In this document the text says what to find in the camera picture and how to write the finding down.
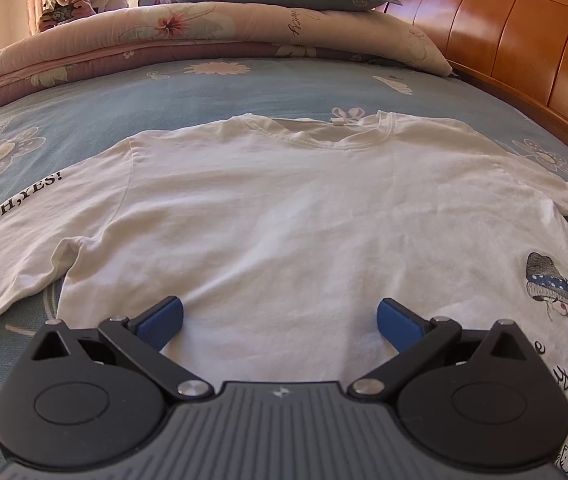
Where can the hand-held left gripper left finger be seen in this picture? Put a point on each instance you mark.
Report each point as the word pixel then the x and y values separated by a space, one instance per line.
pixel 161 317

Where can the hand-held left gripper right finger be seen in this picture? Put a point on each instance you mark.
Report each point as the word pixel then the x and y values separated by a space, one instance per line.
pixel 399 322

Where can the white printed long-sleeve shirt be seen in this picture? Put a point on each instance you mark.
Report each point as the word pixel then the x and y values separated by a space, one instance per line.
pixel 289 210

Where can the wooden headboard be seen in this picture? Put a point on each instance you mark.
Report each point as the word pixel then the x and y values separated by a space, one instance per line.
pixel 514 25

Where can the pink floral folded quilt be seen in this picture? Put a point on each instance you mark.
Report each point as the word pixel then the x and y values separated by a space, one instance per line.
pixel 214 25

